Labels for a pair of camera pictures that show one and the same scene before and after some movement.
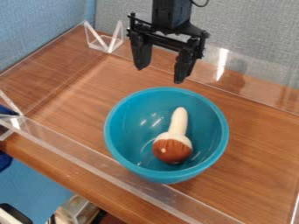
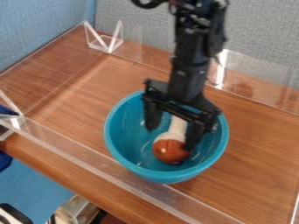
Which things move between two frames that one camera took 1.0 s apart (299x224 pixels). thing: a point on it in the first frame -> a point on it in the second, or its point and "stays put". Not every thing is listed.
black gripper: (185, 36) -> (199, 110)
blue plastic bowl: (139, 119) stays put
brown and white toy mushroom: (173, 146) stays put
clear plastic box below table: (77, 211) stays put
